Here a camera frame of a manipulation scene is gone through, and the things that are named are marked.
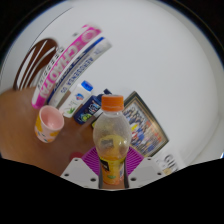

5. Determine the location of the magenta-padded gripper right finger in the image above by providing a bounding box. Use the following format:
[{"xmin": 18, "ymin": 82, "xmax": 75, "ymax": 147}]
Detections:
[{"xmin": 124, "ymin": 146, "xmax": 165, "ymax": 188}]

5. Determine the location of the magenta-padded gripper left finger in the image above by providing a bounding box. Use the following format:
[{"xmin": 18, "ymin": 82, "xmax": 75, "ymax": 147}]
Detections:
[{"xmin": 60, "ymin": 147, "xmax": 102, "ymax": 188}]

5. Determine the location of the orange juice bottle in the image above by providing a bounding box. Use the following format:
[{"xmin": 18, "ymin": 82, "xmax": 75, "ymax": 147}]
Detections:
[{"xmin": 92, "ymin": 94, "xmax": 132, "ymax": 186}]

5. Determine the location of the framed group photo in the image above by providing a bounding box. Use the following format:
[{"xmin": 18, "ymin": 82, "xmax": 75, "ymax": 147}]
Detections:
[{"xmin": 122, "ymin": 90, "xmax": 170, "ymax": 158}]

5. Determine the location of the pink cup with yellow print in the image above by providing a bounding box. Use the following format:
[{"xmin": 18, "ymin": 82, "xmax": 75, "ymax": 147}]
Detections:
[{"xmin": 34, "ymin": 105, "xmax": 65, "ymax": 144}]

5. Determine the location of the dark blue pump bottle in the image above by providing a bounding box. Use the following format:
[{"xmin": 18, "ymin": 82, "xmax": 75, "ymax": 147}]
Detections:
[{"xmin": 73, "ymin": 88, "xmax": 113, "ymax": 125}]

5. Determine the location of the white bottle with blue cap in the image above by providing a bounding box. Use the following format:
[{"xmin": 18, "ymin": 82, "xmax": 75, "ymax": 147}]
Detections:
[{"xmin": 59, "ymin": 80, "xmax": 94, "ymax": 119}]

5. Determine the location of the white and blue shuttlecock tube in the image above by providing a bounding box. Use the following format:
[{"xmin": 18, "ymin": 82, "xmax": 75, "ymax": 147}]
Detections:
[{"xmin": 46, "ymin": 37, "xmax": 113, "ymax": 108}]

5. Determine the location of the brown wooden chair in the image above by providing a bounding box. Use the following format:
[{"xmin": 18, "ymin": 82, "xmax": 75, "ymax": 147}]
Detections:
[{"xmin": 12, "ymin": 37, "xmax": 66, "ymax": 91}]

